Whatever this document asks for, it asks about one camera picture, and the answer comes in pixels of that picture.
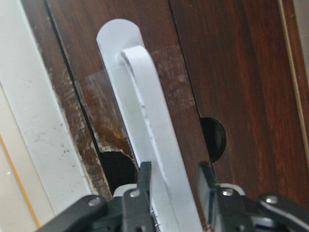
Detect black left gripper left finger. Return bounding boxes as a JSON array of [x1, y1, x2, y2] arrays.
[[137, 161, 152, 213]]

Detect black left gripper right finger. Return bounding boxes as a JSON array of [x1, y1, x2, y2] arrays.
[[197, 161, 219, 227]]

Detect dark wooden drawer white handle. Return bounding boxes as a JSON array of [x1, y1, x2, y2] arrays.
[[97, 19, 202, 232]]

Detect dark wooden drawer cabinet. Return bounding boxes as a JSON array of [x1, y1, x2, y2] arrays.
[[21, 0, 309, 232]]

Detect cream plastic storage box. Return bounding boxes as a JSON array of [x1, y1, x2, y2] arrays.
[[0, 0, 91, 232]]

